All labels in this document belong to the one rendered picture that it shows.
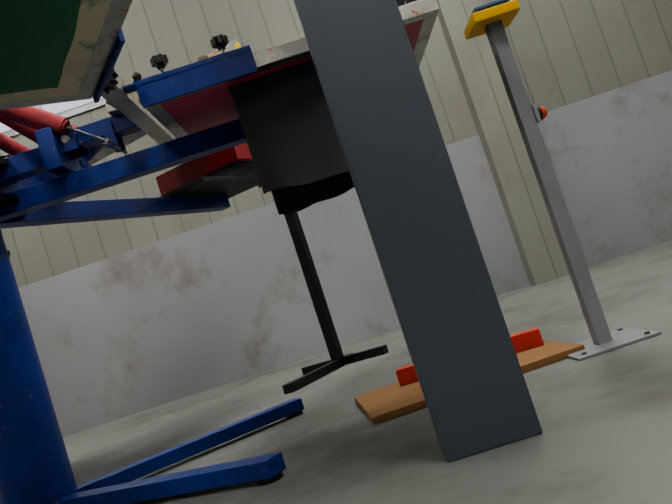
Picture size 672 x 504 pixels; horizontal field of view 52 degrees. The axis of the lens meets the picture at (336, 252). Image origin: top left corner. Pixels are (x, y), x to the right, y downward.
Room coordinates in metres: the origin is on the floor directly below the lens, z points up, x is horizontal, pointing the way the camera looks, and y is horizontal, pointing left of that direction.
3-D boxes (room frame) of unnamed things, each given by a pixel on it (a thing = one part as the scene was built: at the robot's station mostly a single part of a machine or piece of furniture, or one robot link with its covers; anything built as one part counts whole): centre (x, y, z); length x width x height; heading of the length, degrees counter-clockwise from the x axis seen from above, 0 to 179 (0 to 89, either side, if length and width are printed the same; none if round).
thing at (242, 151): (3.21, 0.32, 1.06); 0.61 x 0.46 x 0.12; 151
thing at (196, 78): (1.70, 0.20, 0.98); 0.30 x 0.05 x 0.07; 91
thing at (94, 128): (1.97, 0.52, 1.02); 0.17 x 0.06 x 0.05; 91
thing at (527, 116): (1.87, -0.61, 0.48); 0.22 x 0.22 x 0.96; 1
